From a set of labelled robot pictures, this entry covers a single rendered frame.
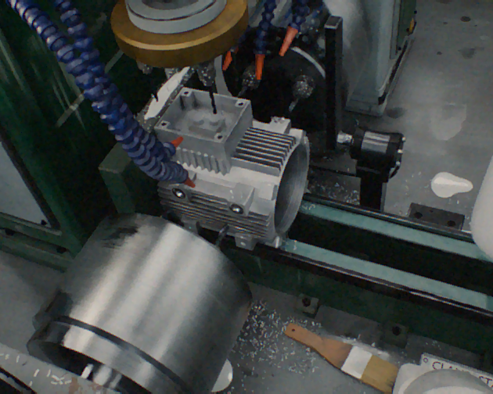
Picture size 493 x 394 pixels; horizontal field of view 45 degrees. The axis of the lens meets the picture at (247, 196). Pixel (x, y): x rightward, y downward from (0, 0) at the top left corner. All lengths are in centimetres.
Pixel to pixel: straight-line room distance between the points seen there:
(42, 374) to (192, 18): 45
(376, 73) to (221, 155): 53
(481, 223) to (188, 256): 43
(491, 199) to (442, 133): 98
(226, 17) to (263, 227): 32
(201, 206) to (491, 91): 82
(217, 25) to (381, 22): 55
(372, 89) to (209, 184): 55
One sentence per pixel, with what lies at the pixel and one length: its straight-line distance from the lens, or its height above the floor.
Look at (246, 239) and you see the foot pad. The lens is 95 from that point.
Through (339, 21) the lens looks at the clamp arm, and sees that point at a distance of 90.
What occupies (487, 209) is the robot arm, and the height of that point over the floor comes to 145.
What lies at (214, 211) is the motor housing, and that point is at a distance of 94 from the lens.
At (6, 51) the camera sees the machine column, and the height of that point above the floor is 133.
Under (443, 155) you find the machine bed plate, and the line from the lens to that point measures 133.
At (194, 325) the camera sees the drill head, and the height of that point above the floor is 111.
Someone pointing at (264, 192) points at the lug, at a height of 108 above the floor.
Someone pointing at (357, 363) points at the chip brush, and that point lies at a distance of 103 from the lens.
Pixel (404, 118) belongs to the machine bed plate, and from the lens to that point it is 140.
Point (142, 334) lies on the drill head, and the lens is 70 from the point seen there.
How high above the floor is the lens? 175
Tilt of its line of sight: 50 degrees down
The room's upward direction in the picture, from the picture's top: 10 degrees counter-clockwise
